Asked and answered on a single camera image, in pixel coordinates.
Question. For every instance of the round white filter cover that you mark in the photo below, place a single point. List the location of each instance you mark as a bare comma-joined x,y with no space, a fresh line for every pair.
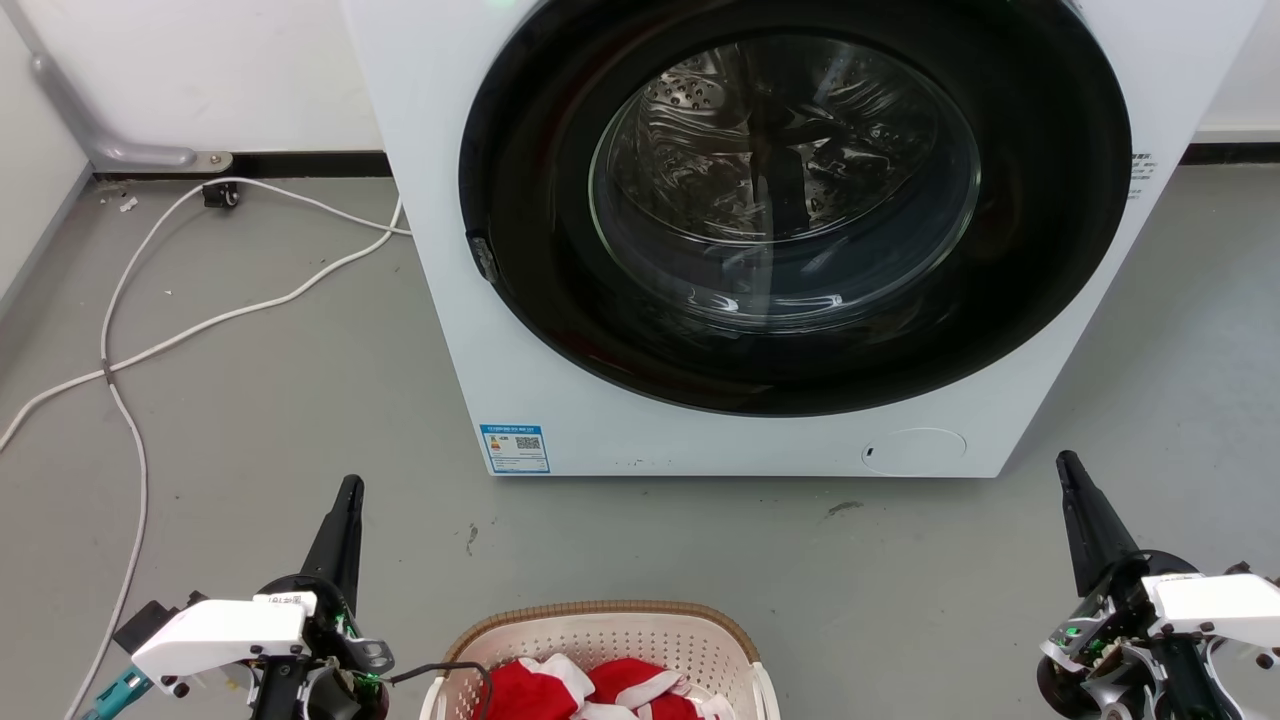
915,452

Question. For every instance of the teal plastic robot part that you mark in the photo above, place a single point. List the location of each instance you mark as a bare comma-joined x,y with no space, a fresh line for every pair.
118,692

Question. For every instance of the grey wall pipe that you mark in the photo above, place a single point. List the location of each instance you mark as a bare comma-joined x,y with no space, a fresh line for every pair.
70,100

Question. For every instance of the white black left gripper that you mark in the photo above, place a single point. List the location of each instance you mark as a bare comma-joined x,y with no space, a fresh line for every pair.
220,635

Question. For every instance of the small black floor fitting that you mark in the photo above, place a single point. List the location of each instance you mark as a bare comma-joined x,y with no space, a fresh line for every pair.
220,195

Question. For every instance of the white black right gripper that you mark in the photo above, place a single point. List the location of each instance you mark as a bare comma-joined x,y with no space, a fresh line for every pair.
1215,605

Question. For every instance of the blue energy label sticker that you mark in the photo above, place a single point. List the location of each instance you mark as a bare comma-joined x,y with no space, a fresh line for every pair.
514,449

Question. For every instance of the white front-load washing machine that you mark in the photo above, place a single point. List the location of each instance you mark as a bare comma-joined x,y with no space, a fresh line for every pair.
450,150

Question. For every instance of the white plastic laundry basket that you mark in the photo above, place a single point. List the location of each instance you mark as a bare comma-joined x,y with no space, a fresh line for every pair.
620,635

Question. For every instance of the round black washer door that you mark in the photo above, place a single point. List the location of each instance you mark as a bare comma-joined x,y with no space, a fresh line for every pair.
525,200

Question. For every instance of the red and white garment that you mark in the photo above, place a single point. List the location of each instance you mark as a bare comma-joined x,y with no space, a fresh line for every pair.
530,692

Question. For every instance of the white text sticker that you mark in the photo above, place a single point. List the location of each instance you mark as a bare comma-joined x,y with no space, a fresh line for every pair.
1143,175

